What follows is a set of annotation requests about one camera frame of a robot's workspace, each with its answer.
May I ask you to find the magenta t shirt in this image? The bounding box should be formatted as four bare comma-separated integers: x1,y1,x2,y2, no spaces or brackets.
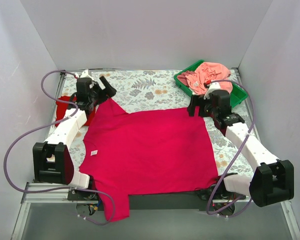
79,99,218,222

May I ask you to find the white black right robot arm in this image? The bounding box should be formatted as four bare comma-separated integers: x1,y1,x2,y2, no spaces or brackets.
187,89,295,207

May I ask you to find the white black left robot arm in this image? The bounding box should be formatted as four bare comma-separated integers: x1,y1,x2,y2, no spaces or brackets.
32,73,117,200

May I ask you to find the green plastic bin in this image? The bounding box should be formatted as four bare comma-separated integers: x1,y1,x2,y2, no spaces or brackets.
173,60,248,107

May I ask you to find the floral patterned table mat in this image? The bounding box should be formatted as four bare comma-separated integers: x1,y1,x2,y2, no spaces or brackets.
56,70,253,177

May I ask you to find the folded red t shirt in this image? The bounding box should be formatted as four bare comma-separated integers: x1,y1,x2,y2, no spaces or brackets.
56,95,96,127

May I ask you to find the dusty rose t shirt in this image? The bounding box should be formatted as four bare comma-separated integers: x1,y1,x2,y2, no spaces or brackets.
177,70,197,88

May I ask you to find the salmon pink t shirt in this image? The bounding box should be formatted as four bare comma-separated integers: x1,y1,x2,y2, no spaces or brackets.
190,61,231,90

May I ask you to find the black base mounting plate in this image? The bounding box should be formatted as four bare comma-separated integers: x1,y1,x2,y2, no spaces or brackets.
67,185,239,214

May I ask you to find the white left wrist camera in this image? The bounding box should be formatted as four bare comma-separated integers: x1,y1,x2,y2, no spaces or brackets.
74,69,93,79

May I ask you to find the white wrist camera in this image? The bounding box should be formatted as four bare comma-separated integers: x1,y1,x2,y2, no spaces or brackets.
74,69,93,79
203,81,221,100

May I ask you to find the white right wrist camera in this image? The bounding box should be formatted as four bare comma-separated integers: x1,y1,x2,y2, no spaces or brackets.
203,81,221,100

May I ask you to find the aluminium front frame rail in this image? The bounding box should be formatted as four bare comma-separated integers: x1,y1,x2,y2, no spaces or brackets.
12,190,300,240

